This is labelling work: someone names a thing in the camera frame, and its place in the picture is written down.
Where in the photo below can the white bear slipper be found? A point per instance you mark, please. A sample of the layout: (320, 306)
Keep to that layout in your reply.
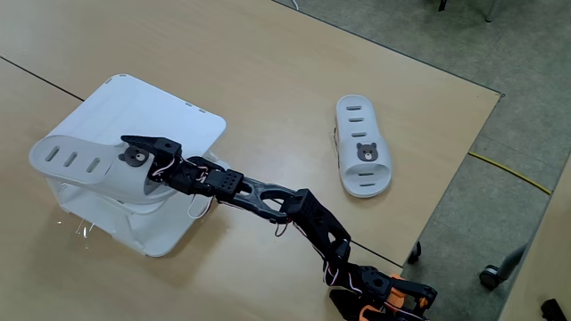
(80, 171)
(366, 174)

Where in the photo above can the white plastic shelf box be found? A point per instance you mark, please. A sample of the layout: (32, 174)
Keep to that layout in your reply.
(156, 111)

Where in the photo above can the black table caster wheel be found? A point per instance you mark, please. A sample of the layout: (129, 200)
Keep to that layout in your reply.
(415, 252)

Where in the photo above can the black furniture foot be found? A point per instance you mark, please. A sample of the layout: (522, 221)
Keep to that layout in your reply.
(442, 5)

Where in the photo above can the chair caster wheel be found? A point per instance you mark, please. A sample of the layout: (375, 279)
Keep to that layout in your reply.
(490, 276)

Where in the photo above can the grey chair base leg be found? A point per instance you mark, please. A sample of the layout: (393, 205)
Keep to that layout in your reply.
(513, 260)

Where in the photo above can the grey metal chair leg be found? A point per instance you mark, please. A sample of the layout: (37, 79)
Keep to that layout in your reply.
(492, 11)

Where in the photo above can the black object on floor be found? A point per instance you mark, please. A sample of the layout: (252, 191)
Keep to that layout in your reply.
(553, 310)

